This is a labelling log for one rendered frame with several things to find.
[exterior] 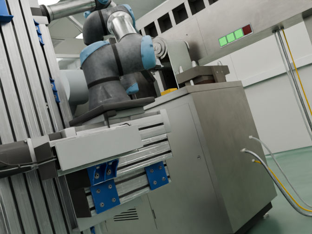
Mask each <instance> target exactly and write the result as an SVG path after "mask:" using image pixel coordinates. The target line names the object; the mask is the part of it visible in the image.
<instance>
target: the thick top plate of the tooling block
mask: <svg viewBox="0 0 312 234"><path fill-rule="evenodd" d="M212 66H213V65H207V66H195V67H192V68H190V69H188V70H186V71H183V72H181V73H179V74H177V75H176V78H177V81H178V84H184V83H186V82H188V81H190V80H191V79H196V78H198V77H201V76H206V75H213V73H212V70H211V67H212ZM221 68H222V71H223V74H225V75H228V74H230V71H229V68H228V65H221Z"/></svg>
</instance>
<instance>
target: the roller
mask: <svg viewBox="0 0 312 234"><path fill-rule="evenodd" d="M155 43H160V44H161V45H162V51H161V53H160V54H155V56H158V57H161V56H162V55H163V54H164V52H165V44H164V42H163V41H162V40H159V39H157V40H155V41H154V42H153V45H154V44H155ZM165 58H169V55H168V52H167V54H166V56H165Z"/></svg>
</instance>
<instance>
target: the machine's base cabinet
mask: <svg viewBox="0 0 312 234"><path fill-rule="evenodd" d="M162 109H166V112H167V115H168V118H169V122H170V126H171V129H172V132H169V133H167V137H168V140H169V144H170V147H171V151H172V154H173V157H172V158H169V159H166V160H165V161H166V164H167V167H168V170H169V175H170V178H171V181H172V182H171V183H168V184H166V185H164V186H161V187H159V188H157V189H154V190H152V191H150V192H148V193H146V194H144V195H141V199H142V204H139V205H137V206H135V207H133V208H131V209H129V210H126V211H124V212H122V213H120V214H118V215H116V216H113V217H111V218H109V219H107V220H105V221H103V222H101V223H102V226H103V230H104V234H244V233H245V232H246V231H247V230H248V229H249V228H250V227H252V226H253V225H254V224H255V223H256V222H257V221H258V220H259V219H260V218H264V217H267V216H269V214H268V213H267V212H268V211H269V210H270V209H271V208H272V204H271V201H272V200H273V199H274V198H275V197H276V196H277V192H276V189H275V186H274V183H273V180H272V178H271V177H270V175H269V174H268V172H267V171H266V169H265V168H264V166H263V165H262V164H260V163H258V162H254V163H253V162H252V160H253V159H255V160H256V161H259V160H258V159H257V158H256V157H254V156H253V155H251V154H249V153H244V152H243V149H245V148H246V149H247V150H249V151H252V152H253V153H255V154H257V155H258V156H259V157H260V158H261V159H262V160H263V162H264V163H265V164H266V165H267V167H268V164H267V160H266V157H265V154H264V151H263V148H262V145H261V143H260V142H259V141H257V140H255V139H250V138H249V136H253V137H255V138H257V139H259V140H260V138H259V135H258V132H257V129H256V126H255V123H254V119H253V116H252V113H251V110H250V107H249V104H248V100H247V97H246V94H245V91H244V88H243V86H238V87H231V88H224V89H217V90H209V91H200V92H193V93H190V94H187V95H184V96H182V97H179V98H176V99H174V100H171V101H169V102H166V103H164V104H161V105H159V106H156V107H153V108H151V109H148V110H146V111H145V113H148V112H153V111H158V110H162Z"/></svg>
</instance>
